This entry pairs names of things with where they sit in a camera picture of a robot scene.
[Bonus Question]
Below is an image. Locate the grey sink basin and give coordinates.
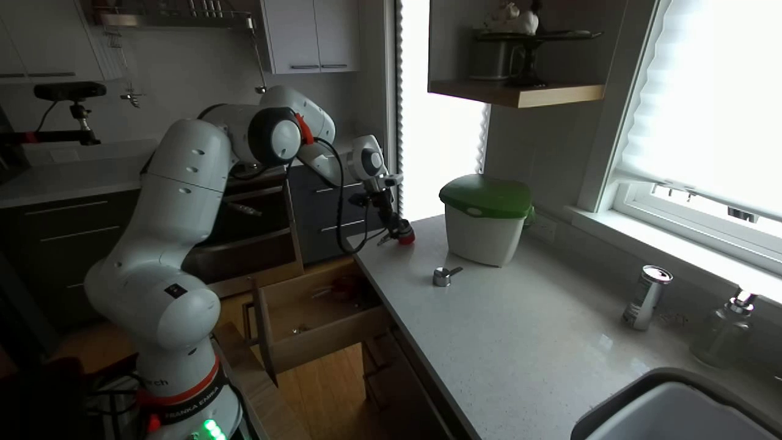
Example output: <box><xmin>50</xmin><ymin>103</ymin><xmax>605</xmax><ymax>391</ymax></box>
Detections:
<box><xmin>568</xmin><ymin>367</ymin><xmax>782</xmax><ymax>440</ymax></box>

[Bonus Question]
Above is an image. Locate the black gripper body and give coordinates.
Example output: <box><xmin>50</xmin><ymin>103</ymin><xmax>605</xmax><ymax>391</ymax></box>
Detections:
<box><xmin>366</xmin><ymin>187</ymin><xmax>399</xmax><ymax>233</ymax></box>

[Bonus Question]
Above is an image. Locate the white bin green lid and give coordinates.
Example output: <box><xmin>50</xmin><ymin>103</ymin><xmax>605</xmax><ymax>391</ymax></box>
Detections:
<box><xmin>440</xmin><ymin>174</ymin><xmax>535</xmax><ymax>266</ymax></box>

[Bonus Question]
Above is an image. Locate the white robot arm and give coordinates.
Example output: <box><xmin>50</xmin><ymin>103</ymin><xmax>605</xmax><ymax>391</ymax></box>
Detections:
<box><xmin>83</xmin><ymin>87</ymin><xmax>413</xmax><ymax>440</ymax></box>

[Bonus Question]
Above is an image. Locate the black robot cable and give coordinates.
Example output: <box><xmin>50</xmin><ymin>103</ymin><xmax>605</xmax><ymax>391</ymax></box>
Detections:
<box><xmin>312</xmin><ymin>136</ymin><xmax>388</xmax><ymax>257</ymax></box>

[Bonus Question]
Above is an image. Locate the open wooden drawer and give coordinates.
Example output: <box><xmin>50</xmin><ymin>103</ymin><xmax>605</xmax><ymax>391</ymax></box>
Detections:
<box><xmin>245</xmin><ymin>259</ymin><xmax>391</xmax><ymax>376</ymax></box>

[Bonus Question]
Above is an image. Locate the stainless oven range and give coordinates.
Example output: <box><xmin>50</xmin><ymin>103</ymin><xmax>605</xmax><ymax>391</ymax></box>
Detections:
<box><xmin>184</xmin><ymin>171</ymin><xmax>296</xmax><ymax>282</ymax></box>

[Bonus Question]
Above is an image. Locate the orange measuring cup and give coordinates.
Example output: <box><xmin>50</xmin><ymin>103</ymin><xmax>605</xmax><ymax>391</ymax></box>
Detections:
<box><xmin>392</xmin><ymin>226</ymin><xmax>414</xmax><ymax>244</ymax></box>

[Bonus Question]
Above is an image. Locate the white upper cabinet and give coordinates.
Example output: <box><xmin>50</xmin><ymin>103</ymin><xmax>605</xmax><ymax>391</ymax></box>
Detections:
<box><xmin>258</xmin><ymin>0</ymin><xmax>359</xmax><ymax>73</ymax></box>

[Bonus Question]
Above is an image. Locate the black camera on stand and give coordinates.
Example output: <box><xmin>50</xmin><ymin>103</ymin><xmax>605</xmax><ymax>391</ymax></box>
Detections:
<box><xmin>19</xmin><ymin>81</ymin><xmax>108</xmax><ymax>147</ymax></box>

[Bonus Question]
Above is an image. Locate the chrome kitchen faucet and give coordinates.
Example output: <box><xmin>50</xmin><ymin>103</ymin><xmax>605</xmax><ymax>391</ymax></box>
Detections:
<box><xmin>691</xmin><ymin>291</ymin><xmax>758</xmax><ymax>367</ymax></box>

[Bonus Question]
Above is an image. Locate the wooden wall shelf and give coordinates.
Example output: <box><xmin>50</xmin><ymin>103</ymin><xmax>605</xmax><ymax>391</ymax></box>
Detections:
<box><xmin>427</xmin><ymin>81</ymin><xmax>604</xmax><ymax>111</ymax></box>

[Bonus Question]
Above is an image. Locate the small steel measuring cup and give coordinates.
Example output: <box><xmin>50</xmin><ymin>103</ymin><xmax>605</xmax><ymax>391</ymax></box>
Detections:
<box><xmin>430</xmin><ymin>266</ymin><xmax>458</xmax><ymax>288</ymax></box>

